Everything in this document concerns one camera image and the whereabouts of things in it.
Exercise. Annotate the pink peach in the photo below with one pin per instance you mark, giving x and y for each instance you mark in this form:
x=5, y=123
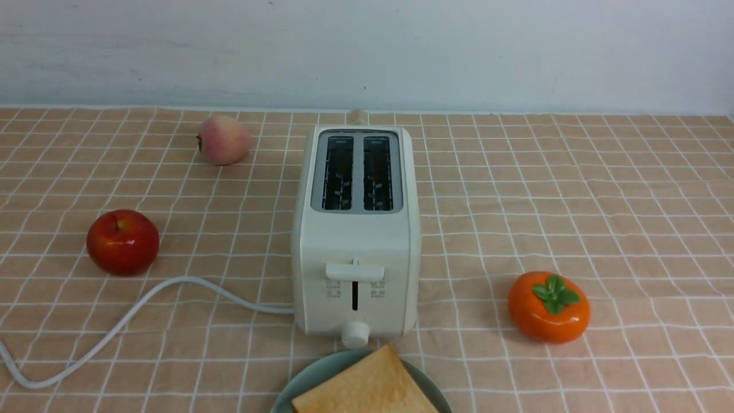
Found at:
x=222, y=140

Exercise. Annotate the toast slice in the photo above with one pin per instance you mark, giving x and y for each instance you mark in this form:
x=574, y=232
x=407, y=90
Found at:
x=379, y=382

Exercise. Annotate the red apple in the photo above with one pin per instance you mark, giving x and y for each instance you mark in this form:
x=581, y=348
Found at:
x=123, y=242

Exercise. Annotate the orange checkered tablecloth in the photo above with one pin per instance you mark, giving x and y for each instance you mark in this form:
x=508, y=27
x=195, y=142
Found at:
x=635, y=210

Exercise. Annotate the orange persimmon with green leaves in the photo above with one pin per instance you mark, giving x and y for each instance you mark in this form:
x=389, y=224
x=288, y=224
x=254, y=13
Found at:
x=547, y=307

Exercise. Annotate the white two-slot toaster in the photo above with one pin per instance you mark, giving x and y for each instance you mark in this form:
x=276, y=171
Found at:
x=356, y=235

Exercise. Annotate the light green round plate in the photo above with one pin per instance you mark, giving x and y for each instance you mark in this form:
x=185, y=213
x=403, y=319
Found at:
x=329, y=366

